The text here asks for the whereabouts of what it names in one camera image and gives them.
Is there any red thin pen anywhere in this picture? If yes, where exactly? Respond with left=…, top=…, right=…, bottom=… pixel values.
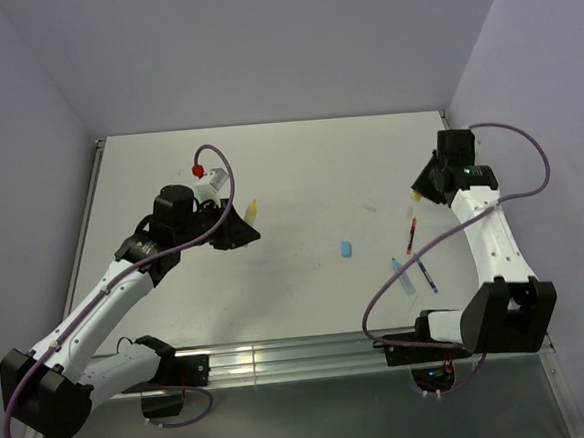
left=405, top=216, right=417, bottom=256

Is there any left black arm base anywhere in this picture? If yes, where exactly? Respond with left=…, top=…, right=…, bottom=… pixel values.
left=140, top=354, right=214, bottom=428

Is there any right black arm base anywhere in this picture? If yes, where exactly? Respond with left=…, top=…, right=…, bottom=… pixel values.
left=372, top=340, right=472, bottom=368

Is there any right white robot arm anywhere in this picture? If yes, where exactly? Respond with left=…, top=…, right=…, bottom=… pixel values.
left=412, top=129, right=557, bottom=360

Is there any blue highlighter pen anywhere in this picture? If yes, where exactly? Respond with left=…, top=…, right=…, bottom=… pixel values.
left=391, top=258, right=416, bottom=296

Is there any blue pen cap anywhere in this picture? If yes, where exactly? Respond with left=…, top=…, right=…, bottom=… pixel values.
left=340, top=240, right=353, bottom=258

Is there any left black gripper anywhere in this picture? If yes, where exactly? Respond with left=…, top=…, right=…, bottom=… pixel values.
left=173, top=195, right=260, bottom=254

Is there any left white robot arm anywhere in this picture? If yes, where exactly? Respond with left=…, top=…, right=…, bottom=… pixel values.
left=0, top=185, right=260, bottom=438

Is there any aluminium rail frame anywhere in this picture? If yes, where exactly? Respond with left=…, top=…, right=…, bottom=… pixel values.
left=169, top=310, right=557, bottom=394

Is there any blue thin pen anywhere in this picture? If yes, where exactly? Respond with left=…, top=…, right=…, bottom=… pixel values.
left=413, top=254, right=438, bottom=294

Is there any yellow highlighter pen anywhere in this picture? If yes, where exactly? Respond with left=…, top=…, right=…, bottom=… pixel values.
left=244, top=200, right=258, bottom=227

